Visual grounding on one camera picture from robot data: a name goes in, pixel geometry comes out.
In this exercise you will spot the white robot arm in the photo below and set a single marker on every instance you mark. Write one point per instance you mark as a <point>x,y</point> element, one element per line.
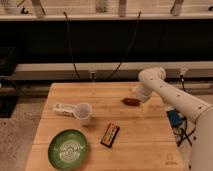
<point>196,110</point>

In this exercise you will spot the clear plastic cup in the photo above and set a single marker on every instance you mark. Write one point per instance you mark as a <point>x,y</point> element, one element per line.
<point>83,112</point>

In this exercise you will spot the orange black candy bar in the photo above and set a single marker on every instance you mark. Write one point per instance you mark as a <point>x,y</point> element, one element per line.
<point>109,135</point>

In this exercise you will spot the white rectangular packet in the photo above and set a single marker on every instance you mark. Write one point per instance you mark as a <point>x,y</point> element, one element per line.
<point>63,109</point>

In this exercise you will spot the green bowl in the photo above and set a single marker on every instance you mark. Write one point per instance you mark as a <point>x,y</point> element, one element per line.
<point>68,150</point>

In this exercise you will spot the blue connector box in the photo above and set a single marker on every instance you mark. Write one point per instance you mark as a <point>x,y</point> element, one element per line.
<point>174,118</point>

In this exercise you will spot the black box at left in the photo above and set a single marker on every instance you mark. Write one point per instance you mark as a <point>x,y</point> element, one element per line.
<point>8,63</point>

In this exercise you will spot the wall power outlet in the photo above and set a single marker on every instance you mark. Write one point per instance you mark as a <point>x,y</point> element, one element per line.
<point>92,75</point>

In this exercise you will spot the right wall outlet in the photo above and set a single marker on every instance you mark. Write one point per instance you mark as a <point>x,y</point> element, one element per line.
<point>183,72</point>

